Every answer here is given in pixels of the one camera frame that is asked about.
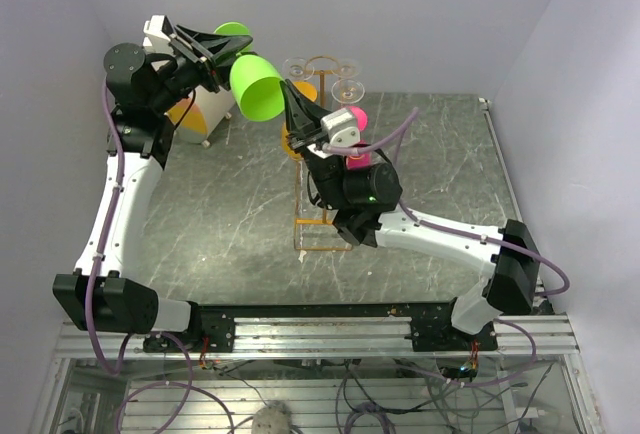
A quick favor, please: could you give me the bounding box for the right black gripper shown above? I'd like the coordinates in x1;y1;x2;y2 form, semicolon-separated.
281;79;349;211

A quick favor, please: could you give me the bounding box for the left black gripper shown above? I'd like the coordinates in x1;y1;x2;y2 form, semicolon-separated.
150;23;258;115

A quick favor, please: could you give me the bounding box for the orange plastic goblet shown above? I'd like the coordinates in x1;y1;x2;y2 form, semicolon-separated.
280;80;318;131

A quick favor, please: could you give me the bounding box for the clear flute wine glass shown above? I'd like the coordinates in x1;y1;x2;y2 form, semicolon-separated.
331;79;366;105

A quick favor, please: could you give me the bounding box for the clear glass tumbler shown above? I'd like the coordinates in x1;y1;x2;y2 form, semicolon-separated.
282;57;315;81

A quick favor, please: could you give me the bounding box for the green plastic goblet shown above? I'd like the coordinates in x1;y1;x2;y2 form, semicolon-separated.
212;44;284;122

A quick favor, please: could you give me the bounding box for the clear round wine glass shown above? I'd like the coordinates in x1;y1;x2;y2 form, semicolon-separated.
335;58;362;79

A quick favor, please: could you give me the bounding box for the magenta plastic goblet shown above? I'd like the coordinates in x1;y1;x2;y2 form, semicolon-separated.
344;106;374;173

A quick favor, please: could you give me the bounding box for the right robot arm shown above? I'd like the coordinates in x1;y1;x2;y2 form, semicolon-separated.
280;80;541;350

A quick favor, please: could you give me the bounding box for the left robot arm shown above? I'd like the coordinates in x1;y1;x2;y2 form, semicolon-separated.
52;16;252;351

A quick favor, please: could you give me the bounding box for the cream round drawer box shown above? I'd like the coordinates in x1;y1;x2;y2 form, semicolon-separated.
167;87;236;148

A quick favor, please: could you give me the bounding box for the grey fuzzy ball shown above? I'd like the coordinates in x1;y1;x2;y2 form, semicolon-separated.
251;401;293;434

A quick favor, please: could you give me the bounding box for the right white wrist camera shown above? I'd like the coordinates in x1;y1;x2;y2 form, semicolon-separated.
307;108;361;159

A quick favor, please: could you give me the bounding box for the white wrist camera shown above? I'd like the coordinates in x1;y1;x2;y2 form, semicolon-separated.
307;108;361;159
142;15;176;55

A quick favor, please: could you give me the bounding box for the gold wire wine glass rack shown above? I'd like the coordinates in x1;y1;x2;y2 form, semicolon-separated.
282;55;369;253

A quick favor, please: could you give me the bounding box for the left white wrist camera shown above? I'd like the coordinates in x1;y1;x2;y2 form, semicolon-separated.
142;15;176;55

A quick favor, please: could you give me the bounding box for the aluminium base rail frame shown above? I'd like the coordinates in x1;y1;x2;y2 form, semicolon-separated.
54;303;581;360

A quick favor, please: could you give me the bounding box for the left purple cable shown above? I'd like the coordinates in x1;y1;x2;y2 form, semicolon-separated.
83;78;132;376

